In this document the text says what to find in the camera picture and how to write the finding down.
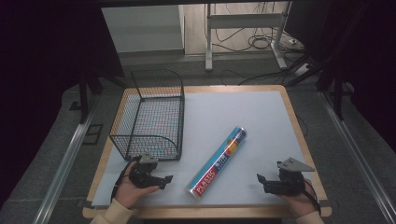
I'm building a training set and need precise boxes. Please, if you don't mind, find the person's right hand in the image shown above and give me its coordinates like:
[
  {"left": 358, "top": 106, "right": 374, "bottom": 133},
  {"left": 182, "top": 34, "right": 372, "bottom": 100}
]
[{"left": 279, "top": 186, "right": 319, "bottom": 218}]

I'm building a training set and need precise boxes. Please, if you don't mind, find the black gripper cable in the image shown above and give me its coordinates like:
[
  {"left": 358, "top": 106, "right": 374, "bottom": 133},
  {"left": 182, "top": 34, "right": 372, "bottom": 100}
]
[
  {"left": 109, "top": 156, "right": 142, "bottom": 203},
  {"left": 302, "top": 179, "right": 322, "bottom": 217}
]

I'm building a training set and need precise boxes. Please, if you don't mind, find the black metal stand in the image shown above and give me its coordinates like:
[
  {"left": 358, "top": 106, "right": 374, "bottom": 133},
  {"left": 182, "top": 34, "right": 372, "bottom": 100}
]
[
  {"left": 285, "top": 52, "right": 354, "bottom": 121},
  {"left": 77, "top": 69, "right": 129, "bottom": 125}
]

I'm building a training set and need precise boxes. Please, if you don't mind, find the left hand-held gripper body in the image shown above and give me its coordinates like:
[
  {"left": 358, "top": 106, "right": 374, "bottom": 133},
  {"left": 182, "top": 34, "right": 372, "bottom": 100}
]
[{"left": 128, "top": 153, "right": 161, "bottom": 189}]

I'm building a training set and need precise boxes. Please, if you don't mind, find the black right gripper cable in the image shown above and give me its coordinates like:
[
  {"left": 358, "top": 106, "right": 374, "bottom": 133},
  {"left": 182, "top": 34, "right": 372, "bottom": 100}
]
[{"left": 302, "top": 179, "right": 322, "bottom": 217}]

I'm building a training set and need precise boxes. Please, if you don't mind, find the long black floor cable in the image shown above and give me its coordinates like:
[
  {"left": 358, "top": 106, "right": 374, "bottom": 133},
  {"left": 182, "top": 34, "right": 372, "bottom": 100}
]
[{"left": 219, "top": 68, "right": 300, "bottom": 87}]

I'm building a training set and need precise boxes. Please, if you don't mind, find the black floor bracket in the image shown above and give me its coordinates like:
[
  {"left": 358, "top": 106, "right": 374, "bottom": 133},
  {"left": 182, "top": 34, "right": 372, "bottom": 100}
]
[{"left": 81, "top": 123, "right": 105, "bottom": 146}]

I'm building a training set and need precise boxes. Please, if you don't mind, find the white power strip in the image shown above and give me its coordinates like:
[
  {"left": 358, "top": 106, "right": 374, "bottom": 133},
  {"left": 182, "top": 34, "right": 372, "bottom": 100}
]
[{"left": 293, "top": 63, "right": 313, "bottom": 77}]

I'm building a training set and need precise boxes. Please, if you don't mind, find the black curtain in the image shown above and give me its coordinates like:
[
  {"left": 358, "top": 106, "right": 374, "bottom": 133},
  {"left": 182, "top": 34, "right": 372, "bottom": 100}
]
[
  {"left": 307, "top": 0, "right": 396, "bottom": 153},
  {"left": 0, "top": 0, "right": 125, "bottom": 206}
]

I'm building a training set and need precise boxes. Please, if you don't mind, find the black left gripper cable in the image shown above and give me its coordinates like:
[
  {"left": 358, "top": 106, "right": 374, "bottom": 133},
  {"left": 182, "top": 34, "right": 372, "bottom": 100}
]
[{"left": 109, "top": 156, "right": 142, "bottom": 203}]

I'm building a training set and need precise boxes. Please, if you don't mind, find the white metal desk frame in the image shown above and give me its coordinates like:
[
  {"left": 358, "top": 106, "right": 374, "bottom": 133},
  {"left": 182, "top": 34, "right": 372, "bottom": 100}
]
[{"left": 204, "top": 2, "right": 293, "bottom": 73}]

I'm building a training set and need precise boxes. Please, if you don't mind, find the person's left hand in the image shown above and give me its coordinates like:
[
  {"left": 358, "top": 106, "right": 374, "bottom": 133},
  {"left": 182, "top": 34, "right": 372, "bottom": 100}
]
[{"left": 114, "top": 170, "right": 161, "bottom": 209}]

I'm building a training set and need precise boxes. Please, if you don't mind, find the dark monitor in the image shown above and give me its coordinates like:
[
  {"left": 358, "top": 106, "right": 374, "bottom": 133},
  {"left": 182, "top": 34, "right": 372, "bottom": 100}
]
[{"left": 283, "top": 0, "right": 316, "bottom": 43}]

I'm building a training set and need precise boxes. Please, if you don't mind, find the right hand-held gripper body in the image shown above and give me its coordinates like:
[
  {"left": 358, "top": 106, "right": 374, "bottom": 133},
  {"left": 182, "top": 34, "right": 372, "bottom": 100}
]
[{"left": 263, "top": 157, "right": 317, "bottom": 197}]

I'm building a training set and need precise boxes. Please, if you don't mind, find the black wire mesh basket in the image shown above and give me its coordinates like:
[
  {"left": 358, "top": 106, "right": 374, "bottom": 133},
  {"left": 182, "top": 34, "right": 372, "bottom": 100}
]
[{"left": 108, "top": 68, "right": 186, "bottom": 162}]

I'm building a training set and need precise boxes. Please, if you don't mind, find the aluminium floor rail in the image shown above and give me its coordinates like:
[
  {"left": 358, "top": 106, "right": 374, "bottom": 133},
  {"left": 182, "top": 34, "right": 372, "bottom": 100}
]
[
  {"left": 319, "top": 91, "right": 396, "bottom": 224},
  {"left": 32, "top": 98, "right": 101, "bottom": 224}
]

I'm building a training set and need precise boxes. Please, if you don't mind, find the tangle of black floor cables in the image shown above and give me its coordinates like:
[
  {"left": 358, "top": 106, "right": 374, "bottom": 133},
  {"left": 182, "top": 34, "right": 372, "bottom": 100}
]
[{"left": 214, "top": 26, "right": 283, "bottom": 54}]

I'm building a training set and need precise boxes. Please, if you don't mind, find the pale blue table mat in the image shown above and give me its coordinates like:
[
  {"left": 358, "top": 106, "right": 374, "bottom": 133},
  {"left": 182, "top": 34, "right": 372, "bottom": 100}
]
[{"left": 91, "top": 90, "right": 313, "bottom": 208}]

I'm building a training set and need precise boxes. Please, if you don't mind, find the colourful long tube package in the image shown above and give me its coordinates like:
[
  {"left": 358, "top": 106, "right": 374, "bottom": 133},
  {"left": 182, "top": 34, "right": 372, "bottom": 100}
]
[{"left": 185, "top": 125, "right": 248, "bottom": 201}]

